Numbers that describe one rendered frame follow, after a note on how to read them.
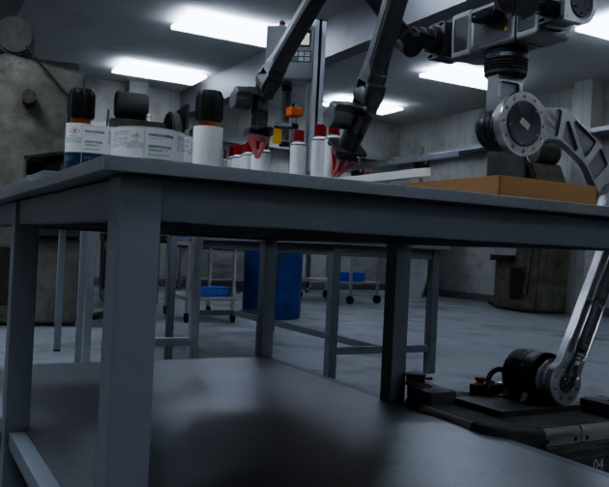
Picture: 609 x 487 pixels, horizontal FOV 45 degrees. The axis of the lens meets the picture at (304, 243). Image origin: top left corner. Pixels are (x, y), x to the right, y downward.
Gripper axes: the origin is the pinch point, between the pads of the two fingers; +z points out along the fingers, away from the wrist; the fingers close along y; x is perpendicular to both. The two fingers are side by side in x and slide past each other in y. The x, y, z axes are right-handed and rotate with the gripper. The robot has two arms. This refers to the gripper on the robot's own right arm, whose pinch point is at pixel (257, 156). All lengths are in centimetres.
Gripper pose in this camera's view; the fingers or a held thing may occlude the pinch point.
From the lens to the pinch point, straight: 242.4
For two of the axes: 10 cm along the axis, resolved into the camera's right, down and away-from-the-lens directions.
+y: 4.8, 0.2, -8.8
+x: 8.8, 0.5, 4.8
